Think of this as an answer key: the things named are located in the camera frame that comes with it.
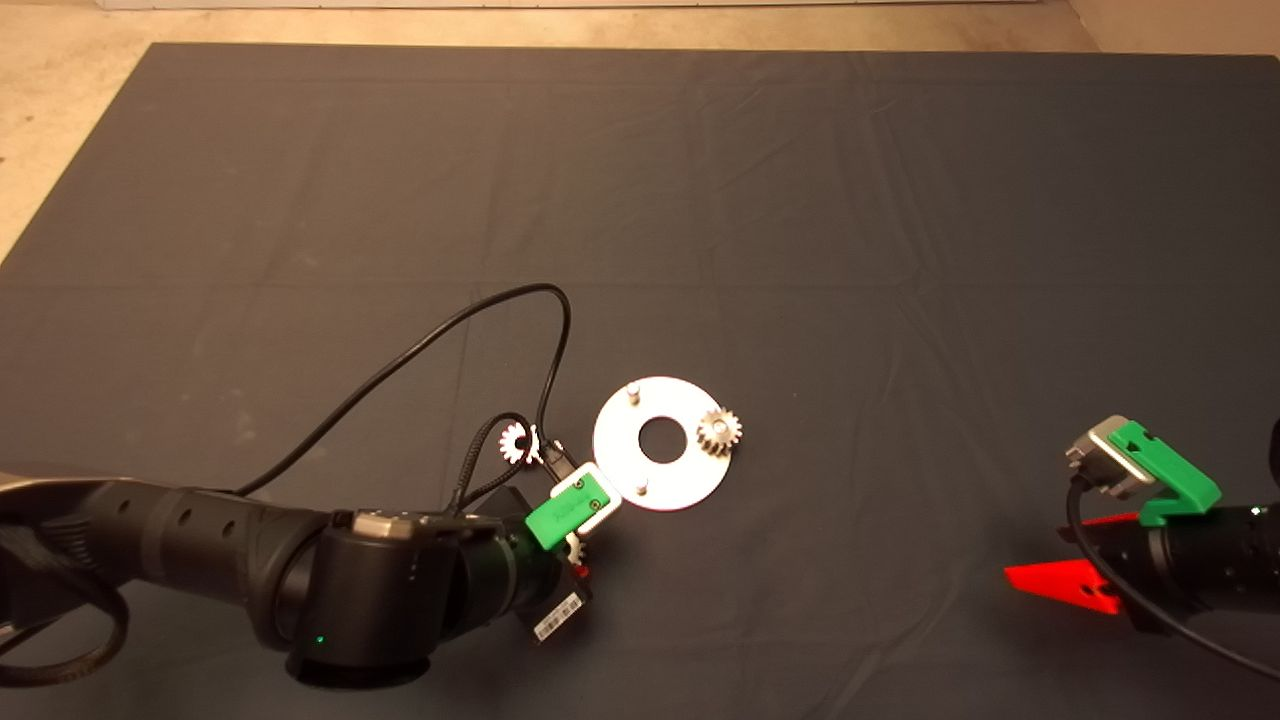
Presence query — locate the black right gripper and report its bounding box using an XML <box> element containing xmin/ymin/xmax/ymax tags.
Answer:
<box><xmin>1004</xmin><ymin>511</ymin><xmax>1177</xmax><ymax>635</ymax></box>

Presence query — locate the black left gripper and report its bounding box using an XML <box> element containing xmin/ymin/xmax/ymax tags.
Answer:
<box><xmin>518</xmin><ymin>558</ymin><xmax>595</xmax><ymax>646</ymax></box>

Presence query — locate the small steel planetary gear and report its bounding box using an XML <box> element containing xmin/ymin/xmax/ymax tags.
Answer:
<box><xmin>697</xmin><ymin>408</ymin><xmax>743</xmax><ymax>459</ymax></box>

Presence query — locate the round metal carrier plate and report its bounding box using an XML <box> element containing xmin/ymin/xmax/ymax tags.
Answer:
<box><xmin>592</xmin><ymin>376</ymin><xmax>733</xmax><ymax>512</ymax></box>

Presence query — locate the dark grey table cloth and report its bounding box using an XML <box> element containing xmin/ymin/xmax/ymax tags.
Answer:
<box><xmin>0</xmin><ymin>40</ymin><xmax>1280</xmax><ymax>720</ymax></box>

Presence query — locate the green left camera mount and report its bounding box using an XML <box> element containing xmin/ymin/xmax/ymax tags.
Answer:
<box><xmin>525</xmin><ymin>472</ymin><xmax>613</xmax><ymax>551</ymax></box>

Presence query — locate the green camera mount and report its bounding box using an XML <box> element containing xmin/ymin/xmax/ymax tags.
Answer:
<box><xmin>525</xmin><ymin>472</ymin><xmax>613</xmax><ymax>551</ymax></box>
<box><xmin>1108</xmin><ymin>420</ymin><xmax>1223</xmax><ymax>528</ymax></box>

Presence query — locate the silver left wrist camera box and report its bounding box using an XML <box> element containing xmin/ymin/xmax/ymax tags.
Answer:
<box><xmin>550</xmin><ymin>462</ymin><xmax>623</xmax><ymax>531</ymax></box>

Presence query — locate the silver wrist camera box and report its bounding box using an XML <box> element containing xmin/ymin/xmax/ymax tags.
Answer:
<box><xmin>1065</xmin><ymin>415</ymin><xmax>1156</xmax><ymax>501</ymax></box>
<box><xmin>550</xmin><ymin>462</ymin><xmax>623</xmax><ymax>531</ymax></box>

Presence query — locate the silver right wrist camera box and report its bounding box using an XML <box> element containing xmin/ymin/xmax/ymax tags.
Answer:
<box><xmin>1065</xmin><ymin>415</ymin><xmax>1156</xmax><ymax>501</ymax></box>

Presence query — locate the green right camera mount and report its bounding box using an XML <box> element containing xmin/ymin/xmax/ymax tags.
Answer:
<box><xmin>1108</xmin><ymin>420</ymin><xmax>1223</xmax><ymax>528</ymax></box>

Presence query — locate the black right camera cable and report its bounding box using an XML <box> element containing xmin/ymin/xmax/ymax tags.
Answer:
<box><xmin>1065</xmin><ymin>480</ymin><xmax>1280</xmax><ymax>683</ymax></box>

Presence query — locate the braided black left gripper cable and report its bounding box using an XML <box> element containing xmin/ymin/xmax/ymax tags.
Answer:
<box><xmin>452</xmin><ymin>412</ymin><xmax>546</xmax><ymax>516</ymax></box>

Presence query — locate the smooth black left camera cable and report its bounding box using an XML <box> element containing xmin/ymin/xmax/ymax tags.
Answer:
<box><xmin>235</xmin><ymin>283</ymin><xmax>573</xmax><ymax>496</ymax></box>

